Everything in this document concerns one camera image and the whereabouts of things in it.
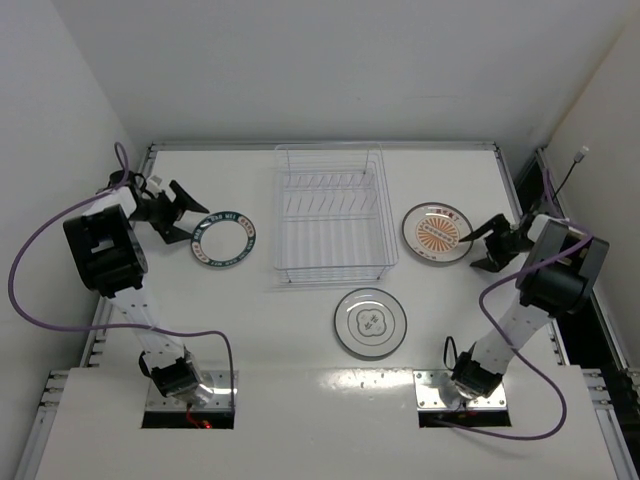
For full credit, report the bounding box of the green rimmed white plate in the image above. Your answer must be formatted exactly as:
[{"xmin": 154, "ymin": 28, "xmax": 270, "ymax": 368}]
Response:
[{"xmin": 191, "ymin": 211, "xmax": 257, "ymax": 269}]

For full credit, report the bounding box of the orange sunburst plate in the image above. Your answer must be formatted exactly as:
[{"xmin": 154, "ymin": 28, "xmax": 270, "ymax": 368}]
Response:
[{"xmin": 401, "ymin": 202, "xmax": 474, "ymax": 265}]

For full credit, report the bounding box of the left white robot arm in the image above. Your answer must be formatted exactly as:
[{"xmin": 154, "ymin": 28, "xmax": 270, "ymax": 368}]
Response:
[{"xmin": 63, "ymin": 171, "xmax": 213, "ymax": 407}]

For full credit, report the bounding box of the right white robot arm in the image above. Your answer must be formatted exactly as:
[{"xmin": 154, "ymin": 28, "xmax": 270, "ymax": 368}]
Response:
[{"xmin": 451, "ymin": 214, "xmax": 610, "ymax": 399}]

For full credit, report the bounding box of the grey rimmed white plate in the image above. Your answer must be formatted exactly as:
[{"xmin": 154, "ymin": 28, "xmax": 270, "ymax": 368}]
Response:
[{"xmin": 333, "ymin": 288, "xmax": 408, "ymax": 361}]

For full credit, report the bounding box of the black wall cable with plug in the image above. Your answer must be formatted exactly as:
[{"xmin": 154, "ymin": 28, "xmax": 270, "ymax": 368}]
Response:
[{"xmin": 551, "ymin": 145, "xmax": 590, "ymax": 200}]

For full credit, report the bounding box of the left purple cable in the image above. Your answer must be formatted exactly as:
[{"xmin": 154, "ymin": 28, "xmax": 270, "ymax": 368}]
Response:
[{"xmin": 7, "ymin": 141, "xmax": 236, "ymax": 409}]

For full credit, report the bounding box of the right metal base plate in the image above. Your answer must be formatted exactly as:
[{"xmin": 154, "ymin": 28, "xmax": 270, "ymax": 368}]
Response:
[{"xmin": 413, "ymin": 369, "xmax": 508, "ymax": 413}]

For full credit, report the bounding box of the metal base plate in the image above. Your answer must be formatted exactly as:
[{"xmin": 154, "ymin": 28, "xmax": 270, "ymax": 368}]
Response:
[
  {"xmin": 413, "ymin": 369, "xmax": 508, "ymax": 413},
  {"xmin": 145, "ymin": 370, "xmax": 237, "ymax": 413}
]

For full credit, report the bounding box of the clear wire dish rack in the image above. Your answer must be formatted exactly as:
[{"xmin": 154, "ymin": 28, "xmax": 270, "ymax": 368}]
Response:
[{"xmin": 274, "ymin": 142, "xmax": 399, "ymax": 287}]

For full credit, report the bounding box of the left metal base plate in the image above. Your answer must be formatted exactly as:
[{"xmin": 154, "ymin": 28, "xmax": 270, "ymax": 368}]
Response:
[{"xmin": 145, "ymin": 370, "xmax": 237, "ymax": 413}]

